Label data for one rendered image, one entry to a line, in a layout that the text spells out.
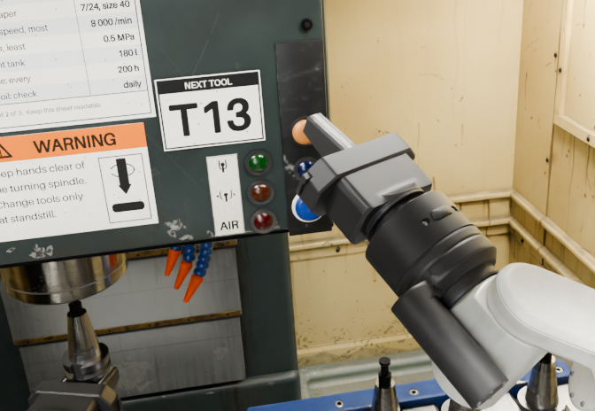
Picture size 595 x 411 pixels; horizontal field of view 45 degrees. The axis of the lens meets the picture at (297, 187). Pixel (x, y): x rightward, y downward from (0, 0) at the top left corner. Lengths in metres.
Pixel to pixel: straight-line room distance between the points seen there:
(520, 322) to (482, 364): 0.04
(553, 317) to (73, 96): 0.45
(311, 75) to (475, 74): 1.22
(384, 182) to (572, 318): 0.19
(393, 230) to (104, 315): 1.02
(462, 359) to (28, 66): 0.44
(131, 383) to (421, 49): 1.03
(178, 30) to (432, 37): 1.21
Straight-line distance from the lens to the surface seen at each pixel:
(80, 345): 1.04
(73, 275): 0.92
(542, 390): 1.05
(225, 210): 0.73
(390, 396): 0.98
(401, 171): 0.64
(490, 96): 1.92
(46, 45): 0.69
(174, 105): 0.69
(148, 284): 1.50
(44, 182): 0.73
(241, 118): 0.70
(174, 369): 1.62
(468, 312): 0.57
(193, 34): 0.68
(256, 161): 0.71
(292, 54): 0.69
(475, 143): 1.95
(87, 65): 0.69
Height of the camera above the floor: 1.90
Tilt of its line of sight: 23 degrees down
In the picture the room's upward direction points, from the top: 4 degrees counter-clockwise
